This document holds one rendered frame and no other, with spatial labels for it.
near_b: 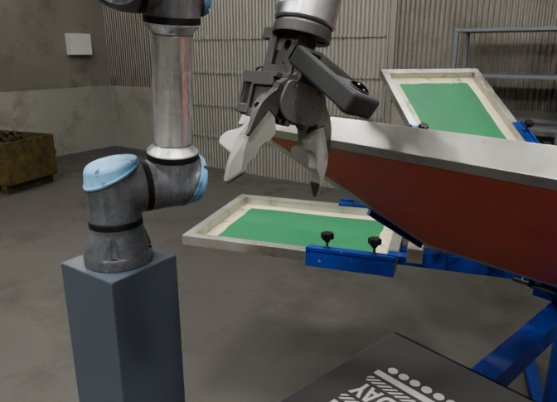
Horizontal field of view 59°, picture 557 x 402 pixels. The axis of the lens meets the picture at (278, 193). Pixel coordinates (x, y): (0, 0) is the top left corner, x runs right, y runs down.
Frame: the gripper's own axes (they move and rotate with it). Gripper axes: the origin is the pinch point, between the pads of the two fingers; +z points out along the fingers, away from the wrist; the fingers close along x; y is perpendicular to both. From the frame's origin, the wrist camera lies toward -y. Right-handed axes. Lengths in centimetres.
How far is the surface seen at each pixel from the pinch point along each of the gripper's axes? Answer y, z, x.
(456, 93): 96, -57, -206
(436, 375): 5, 36, -66
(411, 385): 7, 38, -59
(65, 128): 752, 30, -243
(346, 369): 20, 40, -53
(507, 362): -2, 33, -87
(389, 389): 9, 40, -54
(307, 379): 113, 107, -158
